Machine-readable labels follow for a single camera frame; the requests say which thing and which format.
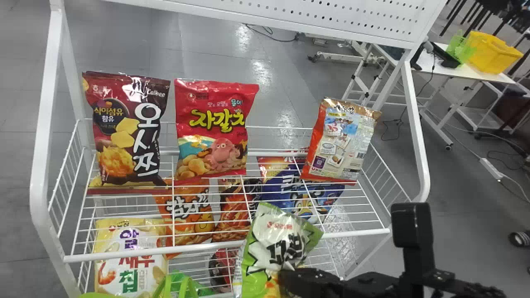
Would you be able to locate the red and black snack packet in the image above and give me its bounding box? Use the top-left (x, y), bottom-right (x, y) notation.
top-left (212, 178), bottom-right (264, 243)

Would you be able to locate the white power strip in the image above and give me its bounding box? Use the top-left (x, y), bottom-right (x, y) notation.
top-left (479, 157), bottom-right (504, 181)

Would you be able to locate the blue snack packet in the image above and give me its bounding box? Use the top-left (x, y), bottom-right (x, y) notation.
top-left (256, 155), bottom-right (345, 224)

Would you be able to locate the white side table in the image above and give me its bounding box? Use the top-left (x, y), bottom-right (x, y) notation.
top-left (409, 41), bottom-right (530, 150)

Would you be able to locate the white wire rack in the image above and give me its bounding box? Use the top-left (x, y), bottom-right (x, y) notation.
top-left (29, 0), bottom-right (450, 298)

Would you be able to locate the black cable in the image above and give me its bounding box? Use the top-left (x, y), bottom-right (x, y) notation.
top-left (243, 23), bottom-right (299, 43)

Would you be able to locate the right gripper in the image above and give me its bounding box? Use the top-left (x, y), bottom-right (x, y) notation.
top-left (277, 267), bottom-right (399, 298)

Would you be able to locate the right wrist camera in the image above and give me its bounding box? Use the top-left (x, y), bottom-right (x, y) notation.
top-left (390, 202), bottom-right (436, 298)

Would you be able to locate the yellow basket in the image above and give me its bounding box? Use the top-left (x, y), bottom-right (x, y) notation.
top-left (465, 31), bottom-right (525, 75)

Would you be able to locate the green snack packet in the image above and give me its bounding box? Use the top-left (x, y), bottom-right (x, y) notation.
top-left (231, 202), bottom-right (324, 298)

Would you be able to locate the yellow snack packet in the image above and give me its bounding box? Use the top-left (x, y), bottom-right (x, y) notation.
top-left (93, 217), bottom-right (169, 298)

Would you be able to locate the orange snack packet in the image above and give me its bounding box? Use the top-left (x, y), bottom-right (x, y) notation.
top-left (300, 97), bottom-right (383, 185)
top-left (155, 178), bottom-right (216, 260)

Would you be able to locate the maroon snack packet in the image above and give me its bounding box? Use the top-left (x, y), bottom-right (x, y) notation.
top-left (82, 71), bottom-right (171, 189)

